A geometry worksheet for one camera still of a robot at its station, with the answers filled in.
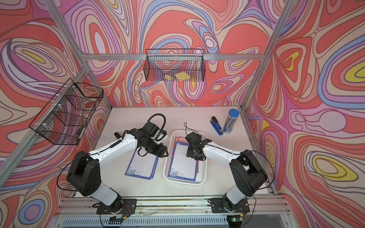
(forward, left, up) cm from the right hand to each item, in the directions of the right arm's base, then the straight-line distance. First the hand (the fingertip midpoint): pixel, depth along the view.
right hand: (192, 158), depth 89 cm
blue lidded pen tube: (+19, -27, +13) cm, 36 cm away
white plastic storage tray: (+11, +15, +5) cm, 19 cm away
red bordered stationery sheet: (+15, +7, -1) cm, 16 cm away
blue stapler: (+24, -20, +1) cm, 31 cm away
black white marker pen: (+18, +52, +4) cm, 56 cm away
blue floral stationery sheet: (-3, +32, -3) cm, 32 cm away
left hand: (0, +16, +7) cm, 18 cm away
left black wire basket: (+12, +69, +28) cm, 75 cm away
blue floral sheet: (-4, +7, -3) cm, 9 cm away
